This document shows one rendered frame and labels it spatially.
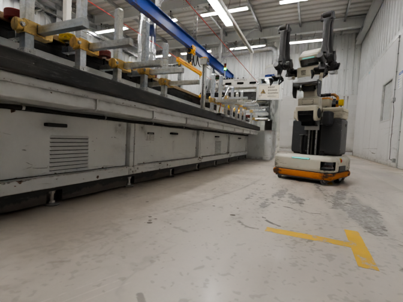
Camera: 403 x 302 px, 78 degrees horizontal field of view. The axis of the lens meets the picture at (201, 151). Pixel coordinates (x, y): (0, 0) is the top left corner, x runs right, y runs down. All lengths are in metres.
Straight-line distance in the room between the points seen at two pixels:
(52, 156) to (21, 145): 0.17
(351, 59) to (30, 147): 11.79
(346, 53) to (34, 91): 11.83
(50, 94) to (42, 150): 0.37
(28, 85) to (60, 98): 0.14
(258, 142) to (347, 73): 7.25
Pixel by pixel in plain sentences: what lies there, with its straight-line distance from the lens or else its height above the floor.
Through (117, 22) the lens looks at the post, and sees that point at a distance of 1.65.
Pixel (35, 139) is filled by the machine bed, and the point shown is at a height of 0.36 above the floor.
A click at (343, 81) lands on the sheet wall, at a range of 12.07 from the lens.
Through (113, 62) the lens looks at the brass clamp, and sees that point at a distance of 1.55.
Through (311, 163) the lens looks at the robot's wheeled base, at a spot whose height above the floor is 0.21.
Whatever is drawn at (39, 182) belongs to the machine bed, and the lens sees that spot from 1.52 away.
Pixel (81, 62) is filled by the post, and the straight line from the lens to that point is 1.39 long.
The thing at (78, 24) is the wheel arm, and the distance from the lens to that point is 1.10.
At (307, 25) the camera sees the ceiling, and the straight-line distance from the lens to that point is 11.45.
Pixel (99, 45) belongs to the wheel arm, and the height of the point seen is 0.83.
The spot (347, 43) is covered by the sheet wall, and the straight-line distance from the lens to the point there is 12.49.
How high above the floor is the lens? 0.41
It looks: 3 degrees down
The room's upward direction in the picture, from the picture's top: 3 degrees clockwise
